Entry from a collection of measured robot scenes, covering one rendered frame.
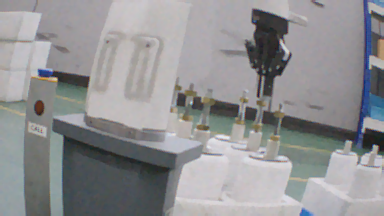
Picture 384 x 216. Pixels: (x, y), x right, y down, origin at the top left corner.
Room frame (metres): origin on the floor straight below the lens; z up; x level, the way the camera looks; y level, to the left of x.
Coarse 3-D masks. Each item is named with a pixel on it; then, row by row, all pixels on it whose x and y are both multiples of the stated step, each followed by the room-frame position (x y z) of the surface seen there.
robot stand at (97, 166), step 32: (64, 128) 0.81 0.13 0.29; (96, 128) 0.83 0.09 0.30; (64, 160) 0.84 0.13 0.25; (96, 160) 0.82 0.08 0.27; (128, 160) 0.81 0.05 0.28; (160, 160) 0.80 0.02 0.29; (192, 160) 0.88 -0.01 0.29; (64, 192) 0.84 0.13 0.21; (96, 192) 0.82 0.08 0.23; (128, 192) 0.81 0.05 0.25; (160, 192) 0.82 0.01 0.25
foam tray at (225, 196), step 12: (228, 192) 1.40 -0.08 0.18; (180, 204) 1.24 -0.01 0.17; (192, 204) 1.24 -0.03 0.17; (204, 204) 1.25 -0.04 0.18; (216, 204) 1.25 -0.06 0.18; (228, 204) 1.26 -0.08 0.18; (240, 204) 1.26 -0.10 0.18; (252, 204) 1.27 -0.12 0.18; (264, 204) 1.28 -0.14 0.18; (276, 204) 1.28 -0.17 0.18; (288, 204) 1.28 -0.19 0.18; (300, 204) 1.29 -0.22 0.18
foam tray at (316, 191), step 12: (312, 180) 1.67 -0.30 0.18; (324, 180) 1.69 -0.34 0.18; (312, 192) 1.64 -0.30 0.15; (324, 192) 1.54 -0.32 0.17; (336, 192) 1.46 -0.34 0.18; (312, 204) 1.60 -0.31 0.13; (324, 204) 1.50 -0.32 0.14; (336, 204) 1.41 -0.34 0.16; (348, 204) 1.33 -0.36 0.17; (360, 204) 1.33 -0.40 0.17; (372, 204) 1.34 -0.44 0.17
